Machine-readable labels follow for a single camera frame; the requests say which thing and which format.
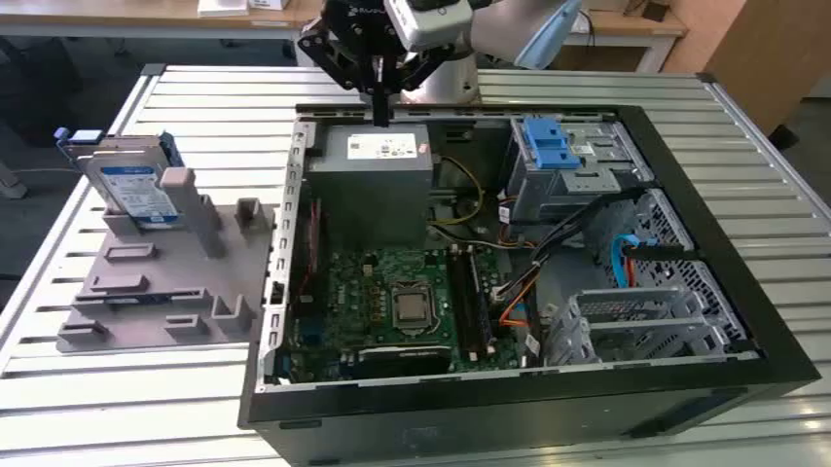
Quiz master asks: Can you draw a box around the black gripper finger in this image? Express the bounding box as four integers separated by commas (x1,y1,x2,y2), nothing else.
381,42,458,128
296,17,385,128

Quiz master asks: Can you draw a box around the hard disk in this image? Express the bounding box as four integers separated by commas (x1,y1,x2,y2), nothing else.
54,126,189,233

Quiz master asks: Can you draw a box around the blue data wire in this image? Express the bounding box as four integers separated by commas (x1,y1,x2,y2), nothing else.
609,233,641,289

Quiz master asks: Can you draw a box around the orange red power wire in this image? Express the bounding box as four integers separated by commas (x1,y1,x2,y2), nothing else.
620,244,701,291

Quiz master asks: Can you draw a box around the large white box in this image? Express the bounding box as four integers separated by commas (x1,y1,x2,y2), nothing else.
197,0,252,18

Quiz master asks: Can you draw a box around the blue plastic latch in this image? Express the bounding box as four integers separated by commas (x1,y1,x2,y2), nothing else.
520,116,580,171

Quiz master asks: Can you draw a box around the grey power supply unit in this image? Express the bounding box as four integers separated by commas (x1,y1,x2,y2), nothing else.
304,124,434,252

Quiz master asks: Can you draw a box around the grey metal drive cage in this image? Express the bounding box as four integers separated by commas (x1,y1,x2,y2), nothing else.
504,115,656,226

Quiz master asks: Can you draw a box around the small dark brown box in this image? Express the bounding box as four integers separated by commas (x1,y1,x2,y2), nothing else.
621,0,673,21

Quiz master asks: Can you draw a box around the black CPU socket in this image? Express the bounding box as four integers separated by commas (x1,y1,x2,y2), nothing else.
386,279,438,338

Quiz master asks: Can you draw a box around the black mesh bin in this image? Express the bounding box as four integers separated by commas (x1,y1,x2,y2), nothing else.
0,36,84,147

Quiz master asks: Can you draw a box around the black RAM slot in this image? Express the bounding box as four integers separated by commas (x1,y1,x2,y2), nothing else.
446,245,478,360

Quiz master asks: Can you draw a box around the silver CPU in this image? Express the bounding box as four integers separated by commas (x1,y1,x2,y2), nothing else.
393,293,429,328

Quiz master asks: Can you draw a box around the grey plastic parts rack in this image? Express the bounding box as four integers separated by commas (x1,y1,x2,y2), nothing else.
54,167,277,354

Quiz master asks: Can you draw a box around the green motherboard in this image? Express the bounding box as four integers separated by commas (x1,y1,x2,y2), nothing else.
288,245,526,383

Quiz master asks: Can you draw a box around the brown wooden cabinet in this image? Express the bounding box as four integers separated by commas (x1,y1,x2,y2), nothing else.
704,0,831,137

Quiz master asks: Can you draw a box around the grey desk foot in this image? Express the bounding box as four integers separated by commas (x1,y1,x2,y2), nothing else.
0,159,27,199

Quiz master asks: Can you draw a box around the dark blue RAM stick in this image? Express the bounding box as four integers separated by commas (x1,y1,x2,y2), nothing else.
101,293,174,306

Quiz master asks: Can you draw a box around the black graphics card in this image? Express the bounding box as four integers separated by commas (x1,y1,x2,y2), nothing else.
353,342,456,380

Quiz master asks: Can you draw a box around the black open PC case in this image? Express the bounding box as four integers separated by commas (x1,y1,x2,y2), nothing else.
236,102,822,467

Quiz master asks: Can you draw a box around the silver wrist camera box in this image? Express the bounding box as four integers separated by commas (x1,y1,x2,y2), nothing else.
381,0,472,51

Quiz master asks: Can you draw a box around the yellow wire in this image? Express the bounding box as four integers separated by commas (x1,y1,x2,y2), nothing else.
428,154,486,228

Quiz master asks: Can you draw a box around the wooden desk white frame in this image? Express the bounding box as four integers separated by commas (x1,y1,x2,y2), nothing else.
550,0,689,74
0,0,313,67

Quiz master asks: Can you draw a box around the thin red wire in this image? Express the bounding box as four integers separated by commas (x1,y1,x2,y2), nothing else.
292,198,324,305

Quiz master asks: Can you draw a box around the black cable bundle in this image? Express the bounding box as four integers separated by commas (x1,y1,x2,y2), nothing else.
502,188,657,293

